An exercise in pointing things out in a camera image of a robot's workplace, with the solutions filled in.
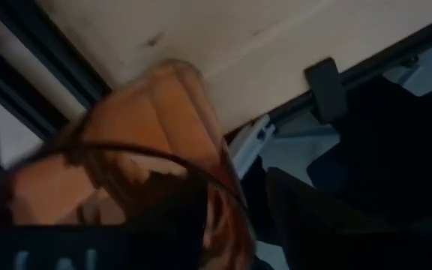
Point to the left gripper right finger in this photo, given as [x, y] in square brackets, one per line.
[306, 232]

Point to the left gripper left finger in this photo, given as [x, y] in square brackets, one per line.
[171, 213]

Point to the orange translucent cup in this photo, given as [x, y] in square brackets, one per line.
[163, 112]

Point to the dark bulky floor object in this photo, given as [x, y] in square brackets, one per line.
[396, 150]

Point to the silver metal bracket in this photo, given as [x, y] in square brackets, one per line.
[251, 144]

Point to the black frame clamp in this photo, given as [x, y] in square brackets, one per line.
[326, 92]

